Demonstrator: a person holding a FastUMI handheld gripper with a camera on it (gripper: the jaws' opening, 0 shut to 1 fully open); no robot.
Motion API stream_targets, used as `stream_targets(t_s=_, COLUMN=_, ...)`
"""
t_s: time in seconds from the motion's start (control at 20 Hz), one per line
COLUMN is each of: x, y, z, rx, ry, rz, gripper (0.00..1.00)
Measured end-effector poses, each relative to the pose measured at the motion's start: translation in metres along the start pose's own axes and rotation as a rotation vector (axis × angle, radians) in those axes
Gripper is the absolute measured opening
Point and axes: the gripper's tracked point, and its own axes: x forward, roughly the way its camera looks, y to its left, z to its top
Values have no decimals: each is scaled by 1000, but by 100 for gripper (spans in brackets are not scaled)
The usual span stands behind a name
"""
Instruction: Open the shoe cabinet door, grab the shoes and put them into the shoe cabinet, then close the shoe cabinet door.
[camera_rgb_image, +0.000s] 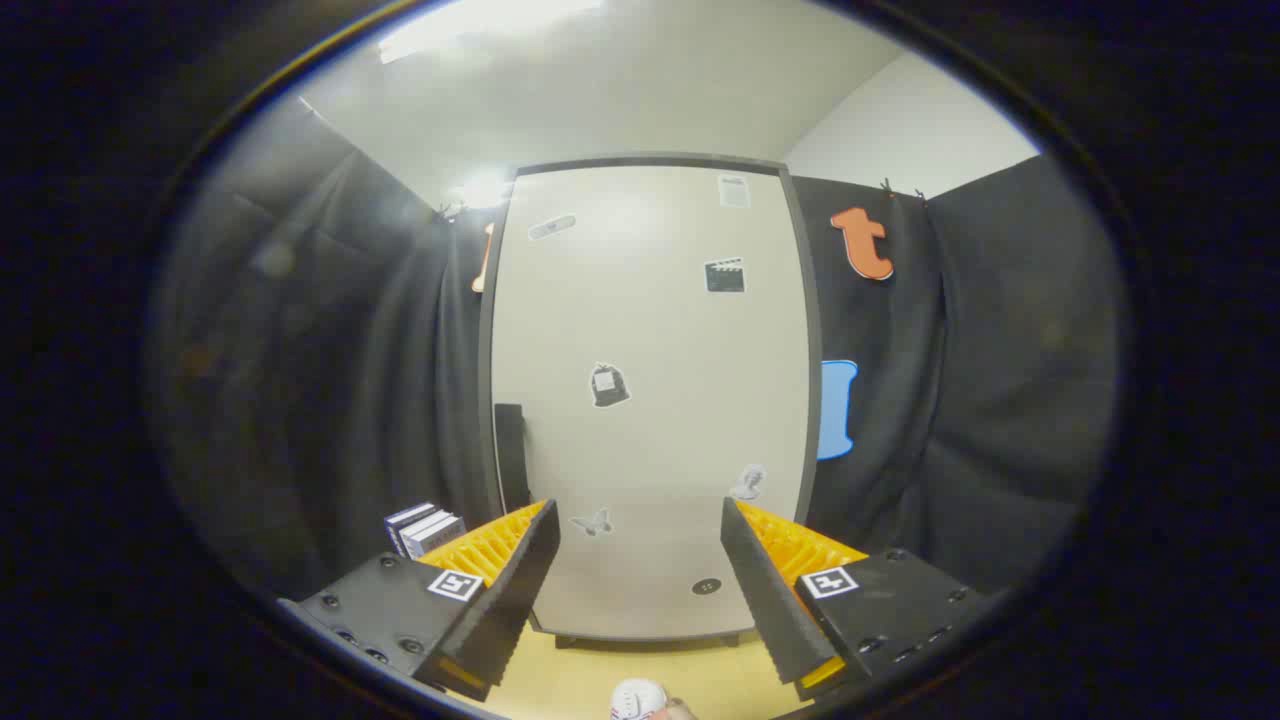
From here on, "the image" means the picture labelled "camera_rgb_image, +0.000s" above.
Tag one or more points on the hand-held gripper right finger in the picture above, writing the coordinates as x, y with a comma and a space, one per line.
770, 590

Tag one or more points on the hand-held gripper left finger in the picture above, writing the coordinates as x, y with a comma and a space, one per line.
505, 600

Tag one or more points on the white shoe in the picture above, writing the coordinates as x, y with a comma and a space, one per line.
638, 700

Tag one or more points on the white shoe cabinet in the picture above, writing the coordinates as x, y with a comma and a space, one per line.
650, 400

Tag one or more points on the stack of dark books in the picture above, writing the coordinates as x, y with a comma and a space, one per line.
425, 529

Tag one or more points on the black backdrop cloth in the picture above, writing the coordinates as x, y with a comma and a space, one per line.
330, 380

